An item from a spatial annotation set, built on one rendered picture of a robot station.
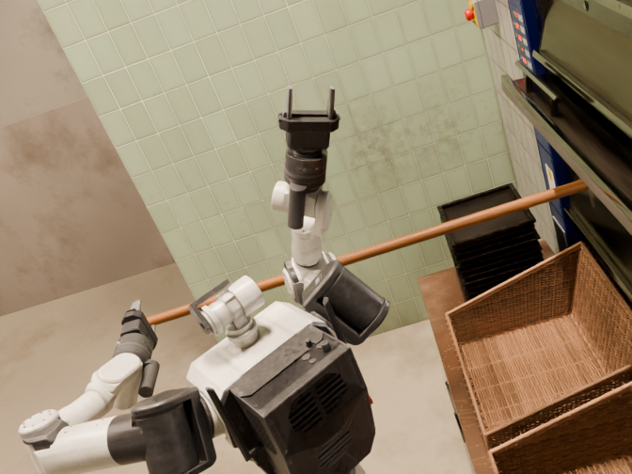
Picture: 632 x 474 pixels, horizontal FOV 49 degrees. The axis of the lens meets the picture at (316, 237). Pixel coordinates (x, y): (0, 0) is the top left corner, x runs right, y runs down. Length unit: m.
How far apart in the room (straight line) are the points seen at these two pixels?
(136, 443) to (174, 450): 0.07
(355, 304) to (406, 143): 1.74
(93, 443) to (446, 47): 2.15
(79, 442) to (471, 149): 2.23
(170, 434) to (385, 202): 2.08
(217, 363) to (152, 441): 0.18
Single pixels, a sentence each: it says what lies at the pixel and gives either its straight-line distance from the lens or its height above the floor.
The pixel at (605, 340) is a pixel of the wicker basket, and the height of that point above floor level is 0.68.
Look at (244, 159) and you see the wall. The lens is 3.06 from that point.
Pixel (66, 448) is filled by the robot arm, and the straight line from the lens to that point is 1.40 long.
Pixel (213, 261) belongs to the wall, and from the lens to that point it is 3.31.
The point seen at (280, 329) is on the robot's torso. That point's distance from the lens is 1.34.
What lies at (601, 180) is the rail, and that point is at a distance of 1.44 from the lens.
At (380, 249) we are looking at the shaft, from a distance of 1.86.
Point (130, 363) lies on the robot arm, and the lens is 1.64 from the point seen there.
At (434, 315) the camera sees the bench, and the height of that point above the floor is 0.58.
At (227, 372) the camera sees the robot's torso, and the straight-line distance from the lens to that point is 1.30.
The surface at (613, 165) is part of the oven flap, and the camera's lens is 1.54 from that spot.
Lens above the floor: 2.14
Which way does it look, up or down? 28 degrees down
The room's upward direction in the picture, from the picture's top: 22 degrees counter-clockwise
